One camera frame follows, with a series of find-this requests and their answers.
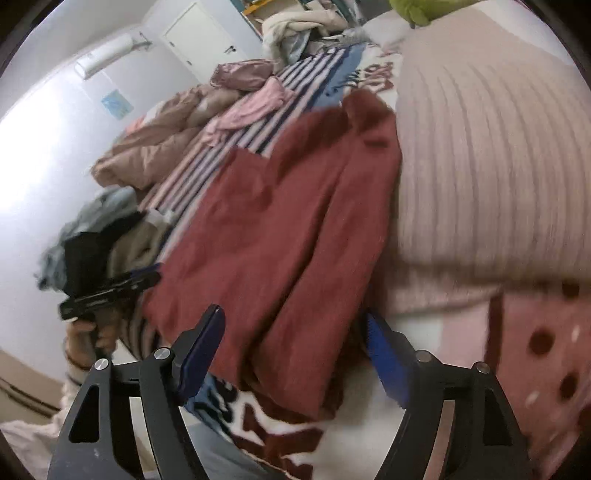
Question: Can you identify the white pillow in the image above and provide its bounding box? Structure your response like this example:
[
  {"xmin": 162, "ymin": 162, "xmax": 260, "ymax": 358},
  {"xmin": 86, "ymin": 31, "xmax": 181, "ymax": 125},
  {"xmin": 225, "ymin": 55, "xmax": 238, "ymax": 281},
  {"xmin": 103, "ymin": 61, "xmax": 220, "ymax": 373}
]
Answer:
[{"xmin": 362, "ymin": 11, "xmax": 408, "ymax": 48}]

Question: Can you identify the small pink garment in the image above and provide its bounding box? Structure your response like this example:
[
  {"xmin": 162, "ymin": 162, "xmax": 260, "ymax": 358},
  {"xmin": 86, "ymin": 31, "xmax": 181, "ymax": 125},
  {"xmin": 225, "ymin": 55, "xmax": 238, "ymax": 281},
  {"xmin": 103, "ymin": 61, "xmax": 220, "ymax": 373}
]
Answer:
[{"xmin": 203, "ymin": 76, "xmax": 296, "ymax": 148}]

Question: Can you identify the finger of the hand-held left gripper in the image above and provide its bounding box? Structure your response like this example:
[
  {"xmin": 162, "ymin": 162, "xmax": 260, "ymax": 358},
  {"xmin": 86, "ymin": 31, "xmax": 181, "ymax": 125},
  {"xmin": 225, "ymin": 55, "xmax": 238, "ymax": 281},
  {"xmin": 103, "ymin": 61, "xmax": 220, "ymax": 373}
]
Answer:
[{"xmin": 111, "ymin": 269, "xmax": 162, "ymax": 297}]

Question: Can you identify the white crumpled blanket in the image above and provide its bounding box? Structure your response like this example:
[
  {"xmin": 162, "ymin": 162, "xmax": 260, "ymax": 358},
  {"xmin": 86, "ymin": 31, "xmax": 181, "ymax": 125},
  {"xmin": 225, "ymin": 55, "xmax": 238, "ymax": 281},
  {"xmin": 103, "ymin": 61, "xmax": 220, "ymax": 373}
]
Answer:
[{"xmin": 261, "ymin": 8, "xmax": 366, "ymax": 62}]

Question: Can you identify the pink ribbed pillow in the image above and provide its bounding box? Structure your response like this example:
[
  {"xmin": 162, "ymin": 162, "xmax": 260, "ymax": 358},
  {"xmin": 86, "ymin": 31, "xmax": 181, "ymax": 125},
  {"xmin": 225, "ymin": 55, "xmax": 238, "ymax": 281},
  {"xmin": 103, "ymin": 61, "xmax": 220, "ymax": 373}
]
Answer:
[{"xmin": 381, "ymin": 7, "xmax": 591, "ymax": 317}]

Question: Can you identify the pile of grey clothes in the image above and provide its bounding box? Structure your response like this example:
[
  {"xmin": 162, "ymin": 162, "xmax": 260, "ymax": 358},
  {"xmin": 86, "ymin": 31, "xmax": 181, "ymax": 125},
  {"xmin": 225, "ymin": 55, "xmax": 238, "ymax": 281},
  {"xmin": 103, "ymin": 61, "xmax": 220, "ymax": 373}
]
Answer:
[{"xmin": 34, "ymin": 187, "xmax": 172, "ymax": 298}]

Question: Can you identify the person's left hand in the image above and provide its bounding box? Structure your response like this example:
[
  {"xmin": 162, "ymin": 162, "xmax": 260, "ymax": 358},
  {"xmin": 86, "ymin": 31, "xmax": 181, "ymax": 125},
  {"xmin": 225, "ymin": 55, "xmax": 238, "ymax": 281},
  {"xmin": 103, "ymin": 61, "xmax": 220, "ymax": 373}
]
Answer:
[{"xmin": 64, "ymin": 308, "xmax": 123, "ymax": 371}]

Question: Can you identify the green plush toy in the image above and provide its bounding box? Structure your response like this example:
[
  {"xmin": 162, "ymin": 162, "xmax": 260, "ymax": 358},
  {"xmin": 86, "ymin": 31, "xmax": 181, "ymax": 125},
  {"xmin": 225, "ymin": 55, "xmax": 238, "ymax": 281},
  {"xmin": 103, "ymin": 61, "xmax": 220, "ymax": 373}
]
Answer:
[{"xmin": 388, "ymin": 0, "xmax": 490, "ymax": 29}]

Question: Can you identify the pink dotted bedsheet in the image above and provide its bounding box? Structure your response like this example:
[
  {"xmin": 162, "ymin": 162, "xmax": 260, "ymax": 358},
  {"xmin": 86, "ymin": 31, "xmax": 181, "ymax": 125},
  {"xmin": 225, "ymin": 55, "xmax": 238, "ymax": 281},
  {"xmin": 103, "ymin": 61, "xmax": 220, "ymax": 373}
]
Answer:
[{"xmin": 485, "ymin": 279, "xmax": 591, "ymax": 472}]

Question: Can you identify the dark red garment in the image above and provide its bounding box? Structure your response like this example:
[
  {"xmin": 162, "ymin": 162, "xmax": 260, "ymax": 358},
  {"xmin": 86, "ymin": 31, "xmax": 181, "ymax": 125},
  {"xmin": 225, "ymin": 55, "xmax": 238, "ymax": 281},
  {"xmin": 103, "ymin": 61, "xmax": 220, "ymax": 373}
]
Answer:
[{"xmin": 142, "ymin": 88, "xmax": 403, "ymax": 418}]

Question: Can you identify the pink satin bag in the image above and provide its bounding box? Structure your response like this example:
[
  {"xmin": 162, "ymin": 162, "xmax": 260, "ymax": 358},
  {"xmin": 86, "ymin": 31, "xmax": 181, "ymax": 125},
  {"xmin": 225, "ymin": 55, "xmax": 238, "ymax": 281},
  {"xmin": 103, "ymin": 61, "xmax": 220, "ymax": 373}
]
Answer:
[{"xmin": 210, "ymin": 59, "xmax": 278, "ymax": 91}]

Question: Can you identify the light blue wall poster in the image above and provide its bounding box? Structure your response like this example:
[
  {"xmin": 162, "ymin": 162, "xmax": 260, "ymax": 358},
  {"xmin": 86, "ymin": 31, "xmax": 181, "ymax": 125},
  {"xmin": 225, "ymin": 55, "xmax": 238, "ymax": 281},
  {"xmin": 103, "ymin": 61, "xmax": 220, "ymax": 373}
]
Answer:
[{"xmin": 100, "ymin": 88, "xmax": 134, "ymax": 121}]

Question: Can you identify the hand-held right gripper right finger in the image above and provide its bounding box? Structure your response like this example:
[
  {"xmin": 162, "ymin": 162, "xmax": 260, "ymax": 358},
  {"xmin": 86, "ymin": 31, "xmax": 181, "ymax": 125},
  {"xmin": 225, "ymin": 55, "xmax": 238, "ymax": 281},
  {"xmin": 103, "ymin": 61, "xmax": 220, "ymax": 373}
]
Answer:
[{"xmin": 364, "ymin": 313, "xmax": 532, "ymax": 480}]

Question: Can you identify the pink quilt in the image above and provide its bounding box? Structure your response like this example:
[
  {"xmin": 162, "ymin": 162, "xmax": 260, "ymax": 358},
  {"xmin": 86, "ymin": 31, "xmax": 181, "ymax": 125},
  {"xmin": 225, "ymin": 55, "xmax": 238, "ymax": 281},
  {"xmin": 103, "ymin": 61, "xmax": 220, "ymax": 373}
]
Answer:
[{"xmin": 91, "ymin": 83, "xmax": 245, "ymax": 191}]

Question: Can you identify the white air conditioner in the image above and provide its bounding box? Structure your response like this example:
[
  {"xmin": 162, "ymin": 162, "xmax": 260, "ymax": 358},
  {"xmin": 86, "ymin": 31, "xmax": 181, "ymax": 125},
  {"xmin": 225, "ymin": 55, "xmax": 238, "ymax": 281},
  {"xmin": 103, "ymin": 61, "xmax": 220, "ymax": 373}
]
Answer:
[{"xmin": 74, "ymin": 33, "xmax": 151, "ymax": 80}]

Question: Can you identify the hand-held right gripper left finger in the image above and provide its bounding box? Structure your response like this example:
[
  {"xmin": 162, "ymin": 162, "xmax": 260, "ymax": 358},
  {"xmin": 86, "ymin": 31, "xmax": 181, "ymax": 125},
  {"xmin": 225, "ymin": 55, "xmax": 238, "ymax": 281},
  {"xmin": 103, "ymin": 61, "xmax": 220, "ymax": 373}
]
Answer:
[{"xmin": 46, "ymin": 304, "xmax": 227, "ymax": 480}]

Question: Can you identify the white door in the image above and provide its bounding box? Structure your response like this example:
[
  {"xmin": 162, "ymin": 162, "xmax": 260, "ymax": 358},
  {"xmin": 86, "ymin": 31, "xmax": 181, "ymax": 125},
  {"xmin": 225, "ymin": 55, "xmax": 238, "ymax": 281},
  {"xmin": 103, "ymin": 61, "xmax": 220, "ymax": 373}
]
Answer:
[{"xmin": 159, "ymin": 0, "xmax": 254, "ymax": 71}]

